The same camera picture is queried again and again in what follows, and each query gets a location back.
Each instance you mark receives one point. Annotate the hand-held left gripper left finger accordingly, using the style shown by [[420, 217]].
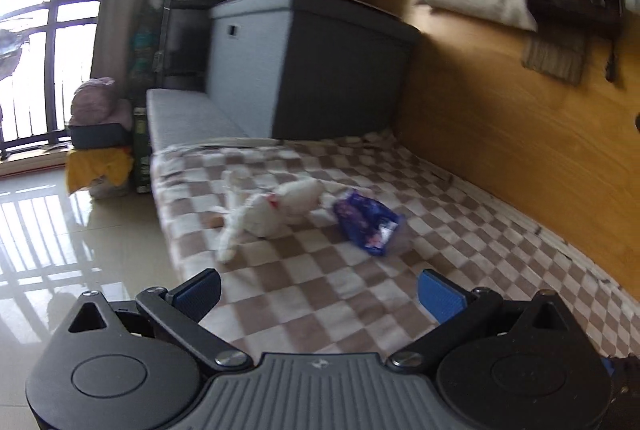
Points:
[[200, 292]]

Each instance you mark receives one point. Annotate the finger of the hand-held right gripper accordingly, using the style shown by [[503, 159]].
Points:
[[607, 367]]

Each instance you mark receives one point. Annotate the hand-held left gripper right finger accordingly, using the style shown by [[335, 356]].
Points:
[[440, 295]]

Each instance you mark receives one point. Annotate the blue snack packet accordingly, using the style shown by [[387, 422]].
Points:
[[365, 220]]

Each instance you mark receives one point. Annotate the white plush toy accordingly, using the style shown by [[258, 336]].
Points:
[[260, 215]]

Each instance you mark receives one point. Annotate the brown white checkered blanket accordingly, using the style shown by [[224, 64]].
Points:
[[325, 300]]

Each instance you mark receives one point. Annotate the white printed bag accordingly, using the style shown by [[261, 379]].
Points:
[[107, 190]]

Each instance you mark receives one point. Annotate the yellow cloth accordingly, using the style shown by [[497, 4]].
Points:
[[90, 168]]

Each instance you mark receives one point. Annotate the grey bench cushion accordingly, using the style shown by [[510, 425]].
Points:
[[185, 115]]

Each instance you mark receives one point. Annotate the dark grey basket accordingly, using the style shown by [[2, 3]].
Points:
[[95, 136]]

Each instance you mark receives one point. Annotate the pink bag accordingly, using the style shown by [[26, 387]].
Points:
[[95, 103]]

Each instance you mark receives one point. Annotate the black window railing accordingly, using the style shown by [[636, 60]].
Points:
[[30, 141]]

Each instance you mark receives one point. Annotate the grey storage box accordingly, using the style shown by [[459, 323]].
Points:
[[325, 75]]

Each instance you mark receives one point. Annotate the stack of green packages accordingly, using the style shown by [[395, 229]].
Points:
[[145, 45]]

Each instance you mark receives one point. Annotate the striped woven cloth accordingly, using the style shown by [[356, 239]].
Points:
[[552, 58]]

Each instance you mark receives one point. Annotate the hanging net basket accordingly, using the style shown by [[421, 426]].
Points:
[[10, 50]]

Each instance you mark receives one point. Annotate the wooden bed frame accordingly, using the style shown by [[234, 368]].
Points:
[[500, 135]]

